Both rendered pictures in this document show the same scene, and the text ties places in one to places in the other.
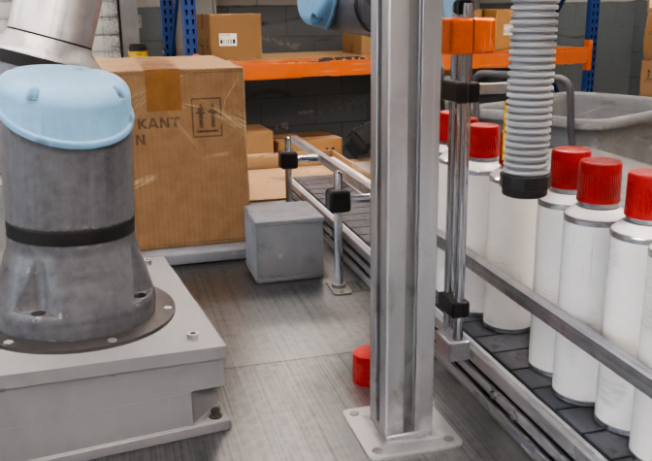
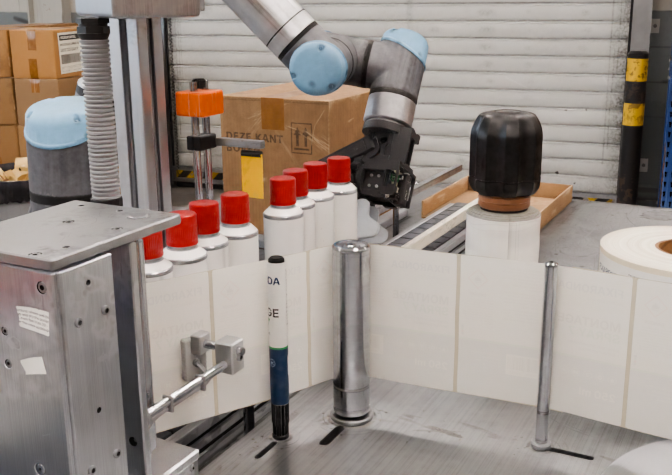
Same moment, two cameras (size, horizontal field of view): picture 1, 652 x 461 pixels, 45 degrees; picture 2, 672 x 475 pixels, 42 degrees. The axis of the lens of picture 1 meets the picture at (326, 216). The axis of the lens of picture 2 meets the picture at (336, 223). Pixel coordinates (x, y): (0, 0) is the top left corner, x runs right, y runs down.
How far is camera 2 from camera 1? 0.97 m
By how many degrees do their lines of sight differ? 41
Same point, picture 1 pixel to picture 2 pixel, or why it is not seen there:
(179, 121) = (283, 139)
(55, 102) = (34, 120)
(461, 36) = (181, 104)
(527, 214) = (274, 242)
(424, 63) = (133, 121)
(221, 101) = (312, 127)
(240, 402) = not seen: hidden behind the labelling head
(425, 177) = (140, 195)
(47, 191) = (32, 170)
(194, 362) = not seen: hidden behind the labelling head
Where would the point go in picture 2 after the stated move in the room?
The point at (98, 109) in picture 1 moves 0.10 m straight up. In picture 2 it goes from (55, 126) to (48, 57)
